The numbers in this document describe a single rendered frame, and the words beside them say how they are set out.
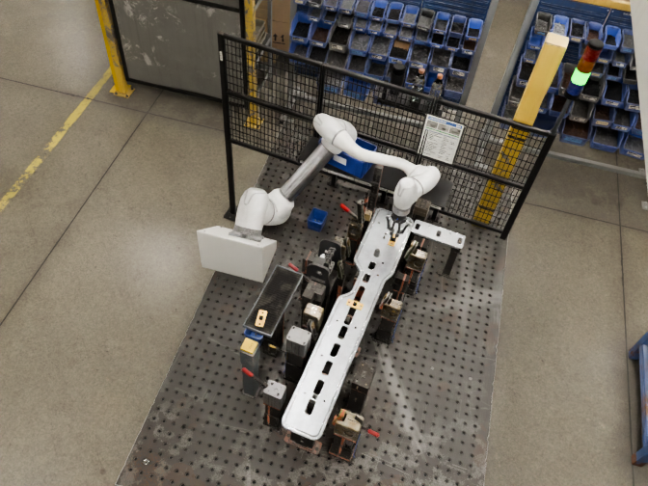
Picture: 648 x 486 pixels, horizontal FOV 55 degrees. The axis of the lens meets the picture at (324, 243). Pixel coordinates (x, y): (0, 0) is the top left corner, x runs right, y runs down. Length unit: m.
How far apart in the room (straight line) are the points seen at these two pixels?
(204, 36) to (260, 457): 3.25
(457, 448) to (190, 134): 3.40
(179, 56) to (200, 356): 2.80
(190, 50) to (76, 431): 2.95
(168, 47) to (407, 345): 3.14
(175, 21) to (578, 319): 3.67
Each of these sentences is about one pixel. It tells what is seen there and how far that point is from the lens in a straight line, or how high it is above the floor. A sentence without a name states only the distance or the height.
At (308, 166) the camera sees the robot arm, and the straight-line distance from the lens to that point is 3.44.
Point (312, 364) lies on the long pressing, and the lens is 2.89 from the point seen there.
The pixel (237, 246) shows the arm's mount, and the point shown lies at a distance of 3.27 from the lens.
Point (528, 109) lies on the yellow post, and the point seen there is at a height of 1.63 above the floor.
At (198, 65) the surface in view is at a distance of 5.28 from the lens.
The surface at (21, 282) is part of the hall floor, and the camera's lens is 4.63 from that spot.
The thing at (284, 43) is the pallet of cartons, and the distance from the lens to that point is 5.94.
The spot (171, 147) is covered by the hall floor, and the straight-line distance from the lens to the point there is 5.26.
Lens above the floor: 3.57
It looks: 52 degrees down
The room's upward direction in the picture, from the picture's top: 7 degrees clockwise
